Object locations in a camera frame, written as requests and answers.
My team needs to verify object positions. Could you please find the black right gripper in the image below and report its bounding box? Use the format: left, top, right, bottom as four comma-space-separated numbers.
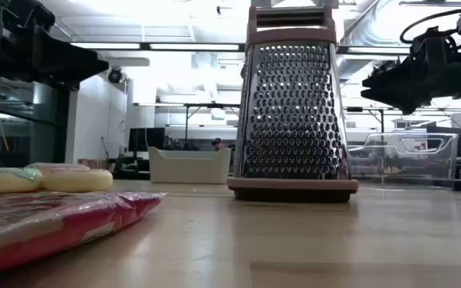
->
361, 27, 461, 116

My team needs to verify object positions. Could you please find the pink frosted donut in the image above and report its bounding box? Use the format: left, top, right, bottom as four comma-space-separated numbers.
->
40, 168, 114, 193

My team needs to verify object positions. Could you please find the red snack packet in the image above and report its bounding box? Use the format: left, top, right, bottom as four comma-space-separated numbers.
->
0, 190, 166, 281

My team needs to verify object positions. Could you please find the ceiling light strip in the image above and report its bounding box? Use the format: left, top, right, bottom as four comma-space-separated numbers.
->
149, 42, 242, 51
70, 42, 142, 50
346, 46, 411, 55

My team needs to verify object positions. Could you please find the clear plastic bin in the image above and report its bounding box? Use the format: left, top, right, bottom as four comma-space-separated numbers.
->
348, 131, 459, 189

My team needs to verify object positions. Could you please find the brown wooden stack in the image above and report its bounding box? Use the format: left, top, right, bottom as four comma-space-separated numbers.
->
77, 158, 111, 171

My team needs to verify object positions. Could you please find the pink steel box grater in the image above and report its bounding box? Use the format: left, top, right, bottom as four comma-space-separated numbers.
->
226, 0, 359, 204

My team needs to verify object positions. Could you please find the black bag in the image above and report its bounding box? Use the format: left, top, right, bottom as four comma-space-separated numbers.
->
112, 154, 150, 173

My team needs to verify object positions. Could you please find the green frosted donut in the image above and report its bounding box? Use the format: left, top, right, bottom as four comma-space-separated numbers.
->
0, 166, 43, 195

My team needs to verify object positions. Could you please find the grey plastic bin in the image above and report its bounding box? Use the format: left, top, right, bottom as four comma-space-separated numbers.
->
148, 146, 232, 185

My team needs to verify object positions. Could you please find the black frame desk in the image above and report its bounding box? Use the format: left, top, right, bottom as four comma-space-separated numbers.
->
133, 102, 242, 141
346, 106, 461, 135

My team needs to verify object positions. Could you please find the black security camera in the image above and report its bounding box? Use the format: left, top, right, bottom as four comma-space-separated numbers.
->
106, 66, 126, 84

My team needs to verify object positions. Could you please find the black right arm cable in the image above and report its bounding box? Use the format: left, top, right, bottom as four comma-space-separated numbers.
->
399, 6, 461, 45

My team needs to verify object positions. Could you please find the silver ventilation duct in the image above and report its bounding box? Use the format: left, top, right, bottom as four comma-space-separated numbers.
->
340, 0, 402, 83

